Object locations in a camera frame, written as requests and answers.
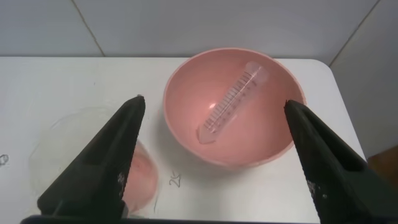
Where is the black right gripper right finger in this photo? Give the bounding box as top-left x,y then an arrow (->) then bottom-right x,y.
284,99 -> 398,224

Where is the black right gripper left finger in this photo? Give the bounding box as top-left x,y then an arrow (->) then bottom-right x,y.
36,94 -> 147,220

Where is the red pigment test tube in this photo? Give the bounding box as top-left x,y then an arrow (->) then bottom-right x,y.
195,60 -> 270,146

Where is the clear glass beaker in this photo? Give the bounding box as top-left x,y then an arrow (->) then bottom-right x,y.
27,105 -> 162,218

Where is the pink plastic bowl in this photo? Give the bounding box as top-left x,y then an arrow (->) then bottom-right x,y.
162,47 -> 307,169

